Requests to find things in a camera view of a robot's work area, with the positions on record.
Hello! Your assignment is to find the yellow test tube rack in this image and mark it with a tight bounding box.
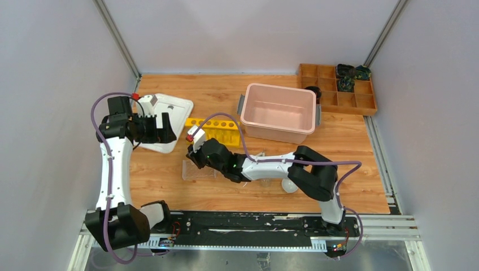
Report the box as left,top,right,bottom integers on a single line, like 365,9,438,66
202,120,242,148

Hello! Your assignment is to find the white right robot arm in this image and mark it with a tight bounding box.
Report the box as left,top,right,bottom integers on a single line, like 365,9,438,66
186,139,345,236

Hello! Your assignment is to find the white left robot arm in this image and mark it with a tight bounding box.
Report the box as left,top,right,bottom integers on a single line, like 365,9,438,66
85,93,177,252

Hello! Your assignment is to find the white plastic box lid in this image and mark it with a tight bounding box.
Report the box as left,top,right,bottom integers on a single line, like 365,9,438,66
140,93,194,154

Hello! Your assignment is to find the clear well plate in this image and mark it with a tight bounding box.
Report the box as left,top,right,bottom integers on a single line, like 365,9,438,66
181,160,217,181

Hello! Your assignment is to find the small glass jar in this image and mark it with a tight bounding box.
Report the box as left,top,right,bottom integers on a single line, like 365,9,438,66
260,178,271,187

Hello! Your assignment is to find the pink plastic storage bin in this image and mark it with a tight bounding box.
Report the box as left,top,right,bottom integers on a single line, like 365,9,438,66
240,83,317,144

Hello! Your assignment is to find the white ceramic dish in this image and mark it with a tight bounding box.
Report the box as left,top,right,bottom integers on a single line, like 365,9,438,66
281,179,298,194

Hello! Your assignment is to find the grey right bin clip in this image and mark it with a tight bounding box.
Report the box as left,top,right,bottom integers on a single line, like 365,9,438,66
315,104,321,127

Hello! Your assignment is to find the black round object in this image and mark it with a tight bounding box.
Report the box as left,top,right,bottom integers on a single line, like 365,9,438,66
304,86,322,104

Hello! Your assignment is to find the wooden compartment organizer tray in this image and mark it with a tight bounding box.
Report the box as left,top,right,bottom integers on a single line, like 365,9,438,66
297,63,378,116

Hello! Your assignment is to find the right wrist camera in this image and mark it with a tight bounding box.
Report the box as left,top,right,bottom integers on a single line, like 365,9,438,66
186,125,207,151

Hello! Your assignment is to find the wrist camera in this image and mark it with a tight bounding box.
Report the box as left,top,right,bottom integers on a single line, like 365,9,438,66
131,93,158,117
186,125,207,151

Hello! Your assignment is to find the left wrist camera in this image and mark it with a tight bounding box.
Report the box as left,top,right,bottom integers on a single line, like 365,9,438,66
131,93,158,117

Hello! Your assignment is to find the grey bin handle clip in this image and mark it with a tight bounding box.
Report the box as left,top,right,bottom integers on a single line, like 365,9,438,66
237,94,245,115

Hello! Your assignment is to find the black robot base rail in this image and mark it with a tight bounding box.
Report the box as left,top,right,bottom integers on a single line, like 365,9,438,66
139,211,363,258

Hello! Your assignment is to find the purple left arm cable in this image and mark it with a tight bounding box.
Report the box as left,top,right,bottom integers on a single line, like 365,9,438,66
90,92,166,265

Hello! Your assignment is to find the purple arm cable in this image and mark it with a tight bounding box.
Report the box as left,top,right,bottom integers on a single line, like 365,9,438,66
90,92,166,265
194,112,364,260

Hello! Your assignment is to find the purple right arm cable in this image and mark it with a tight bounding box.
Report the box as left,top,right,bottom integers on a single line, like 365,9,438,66
194,112,364,260

